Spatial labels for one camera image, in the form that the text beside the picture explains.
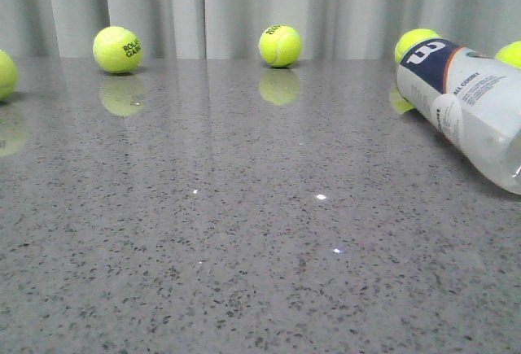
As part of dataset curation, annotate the white Wilson tennis ball can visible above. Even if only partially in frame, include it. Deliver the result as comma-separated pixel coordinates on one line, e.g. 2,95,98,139
396,37,520,194

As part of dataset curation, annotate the grey-white curtain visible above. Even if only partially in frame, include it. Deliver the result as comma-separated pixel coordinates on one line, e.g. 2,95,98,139
1,0,520,59

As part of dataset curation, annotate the far left tennis ball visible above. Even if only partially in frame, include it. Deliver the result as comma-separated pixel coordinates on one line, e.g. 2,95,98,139
0,50,18,100

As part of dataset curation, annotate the Roland Garros tennis ball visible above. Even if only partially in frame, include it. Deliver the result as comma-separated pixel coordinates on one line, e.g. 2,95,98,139
93,26,142,74

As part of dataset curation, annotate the right Wilson tennis ball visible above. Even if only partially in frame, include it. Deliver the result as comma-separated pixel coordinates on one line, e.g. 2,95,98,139
394,28,440,63

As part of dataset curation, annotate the far right tennis ball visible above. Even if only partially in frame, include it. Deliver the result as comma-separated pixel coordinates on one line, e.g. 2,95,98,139
495,40,521,68

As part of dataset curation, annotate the centre tennis ball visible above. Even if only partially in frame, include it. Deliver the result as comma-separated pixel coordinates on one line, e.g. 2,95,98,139
258,24,302,68

